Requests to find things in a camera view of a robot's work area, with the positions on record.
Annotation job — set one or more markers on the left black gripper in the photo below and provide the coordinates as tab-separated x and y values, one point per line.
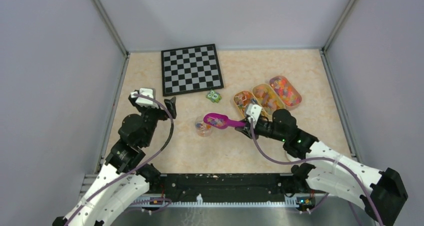
170	103

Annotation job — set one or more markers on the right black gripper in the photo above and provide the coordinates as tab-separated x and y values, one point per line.
246	129

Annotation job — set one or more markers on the magenta plastic scoop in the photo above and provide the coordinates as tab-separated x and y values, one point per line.
221	121

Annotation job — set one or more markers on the clear plastic cup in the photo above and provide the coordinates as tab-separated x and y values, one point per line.
203	129

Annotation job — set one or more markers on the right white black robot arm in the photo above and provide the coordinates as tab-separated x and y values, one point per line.
380	193

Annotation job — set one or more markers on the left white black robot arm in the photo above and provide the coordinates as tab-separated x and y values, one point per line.
124	177

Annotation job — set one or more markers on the tray with orange wrapped candies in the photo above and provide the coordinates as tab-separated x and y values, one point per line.
242	99

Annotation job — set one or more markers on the tray with yellow gummy candies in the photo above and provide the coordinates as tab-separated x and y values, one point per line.
267	98

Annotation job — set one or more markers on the tray with mixed colourful candies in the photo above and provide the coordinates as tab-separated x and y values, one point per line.
286	91

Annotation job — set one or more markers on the black white chessboard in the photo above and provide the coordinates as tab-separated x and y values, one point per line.
190	69

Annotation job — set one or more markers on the green owl toy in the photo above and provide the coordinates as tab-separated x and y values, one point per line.
214	96

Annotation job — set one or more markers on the white round lid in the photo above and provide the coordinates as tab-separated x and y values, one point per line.
290	157

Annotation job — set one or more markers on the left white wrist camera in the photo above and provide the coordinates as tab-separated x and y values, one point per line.
143	97

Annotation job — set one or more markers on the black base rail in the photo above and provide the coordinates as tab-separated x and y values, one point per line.
229	187

